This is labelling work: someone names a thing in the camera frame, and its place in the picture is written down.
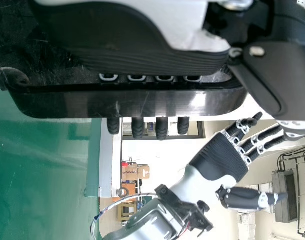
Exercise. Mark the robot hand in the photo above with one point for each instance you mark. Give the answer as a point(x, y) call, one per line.
point(217, 160)
point(132, 40)

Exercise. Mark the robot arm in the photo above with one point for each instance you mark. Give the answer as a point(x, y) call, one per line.
point(152, 225)

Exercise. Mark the cardboard box with red print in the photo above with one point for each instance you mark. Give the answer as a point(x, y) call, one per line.
point(143, 172)
point(129, 172)

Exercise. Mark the wooden stool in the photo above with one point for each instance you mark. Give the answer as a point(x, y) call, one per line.
point(127, 211)

